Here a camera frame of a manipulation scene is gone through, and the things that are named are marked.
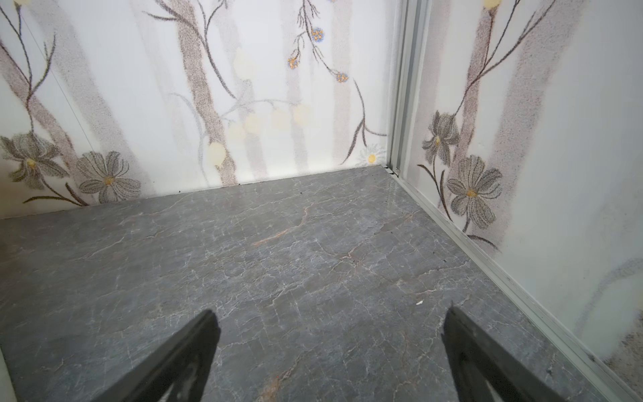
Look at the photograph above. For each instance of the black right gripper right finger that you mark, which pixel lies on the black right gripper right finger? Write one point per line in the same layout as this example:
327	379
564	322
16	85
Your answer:
482	369

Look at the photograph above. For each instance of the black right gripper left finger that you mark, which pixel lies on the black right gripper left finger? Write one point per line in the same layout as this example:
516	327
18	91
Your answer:
176	371

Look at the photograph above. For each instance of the white tote pouch blue handles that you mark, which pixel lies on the white tote pouch blue handles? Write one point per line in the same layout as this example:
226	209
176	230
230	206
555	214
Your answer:
7	393

